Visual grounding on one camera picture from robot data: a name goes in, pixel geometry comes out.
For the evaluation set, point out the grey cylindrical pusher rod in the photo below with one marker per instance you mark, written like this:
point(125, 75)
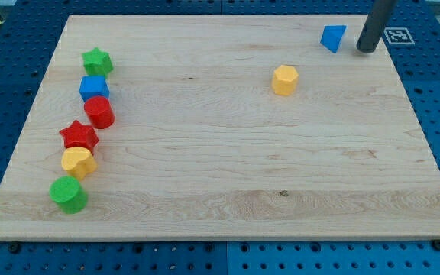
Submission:
point(374, 25)

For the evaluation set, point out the yellow heart block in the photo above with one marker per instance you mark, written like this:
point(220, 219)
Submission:
point(78, 162)

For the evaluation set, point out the yellow hexagon block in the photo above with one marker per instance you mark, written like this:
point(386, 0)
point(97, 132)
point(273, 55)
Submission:
point(285, 80)

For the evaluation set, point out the white fiducial marker tag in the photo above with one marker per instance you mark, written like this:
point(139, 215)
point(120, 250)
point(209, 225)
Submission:
point(398, 36)

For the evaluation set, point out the green star block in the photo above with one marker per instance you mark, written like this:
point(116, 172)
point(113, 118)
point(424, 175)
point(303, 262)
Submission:
point(97, 63)

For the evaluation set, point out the green cylinder block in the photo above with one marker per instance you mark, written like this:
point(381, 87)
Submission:
point(68, 194)

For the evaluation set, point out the red cylinder block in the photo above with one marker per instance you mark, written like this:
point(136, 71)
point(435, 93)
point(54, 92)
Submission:
point(99, 112)

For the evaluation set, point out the blue cube block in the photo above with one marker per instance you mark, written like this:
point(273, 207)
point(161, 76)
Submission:
point(92, 86)

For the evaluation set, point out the blue triangle block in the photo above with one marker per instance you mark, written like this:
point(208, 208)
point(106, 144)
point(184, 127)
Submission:
point(332, 36)

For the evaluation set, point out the red star block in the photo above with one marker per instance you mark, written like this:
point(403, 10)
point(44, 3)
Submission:
point(79, 135)

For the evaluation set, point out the light wooden board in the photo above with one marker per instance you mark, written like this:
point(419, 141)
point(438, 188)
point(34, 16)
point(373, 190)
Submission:
point(202, 149)

